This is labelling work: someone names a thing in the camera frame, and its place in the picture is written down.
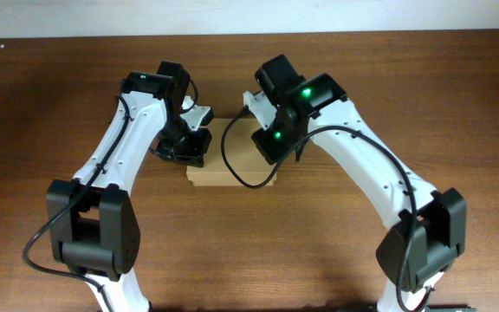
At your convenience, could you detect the brown cardboard box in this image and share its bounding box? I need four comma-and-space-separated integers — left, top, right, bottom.
186, 118, 274, 186

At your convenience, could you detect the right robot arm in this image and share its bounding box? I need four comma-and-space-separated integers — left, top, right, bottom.
244, 55, 467, 311

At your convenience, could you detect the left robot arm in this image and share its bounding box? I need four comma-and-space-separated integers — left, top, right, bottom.
47, 62, 213, 311

